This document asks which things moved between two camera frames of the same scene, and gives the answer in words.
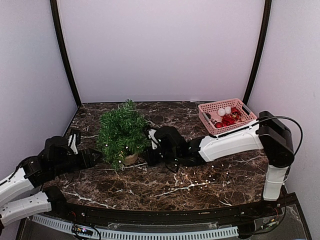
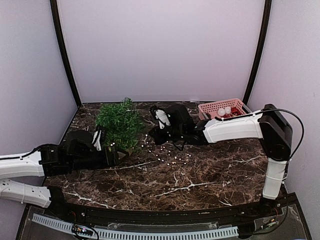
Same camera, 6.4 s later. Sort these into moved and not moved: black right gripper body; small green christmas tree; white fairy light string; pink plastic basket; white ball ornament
Moved: small green christmas tree; black right gripper body; white fairy light string
Not moved: pink plastic basket; white ball ornament
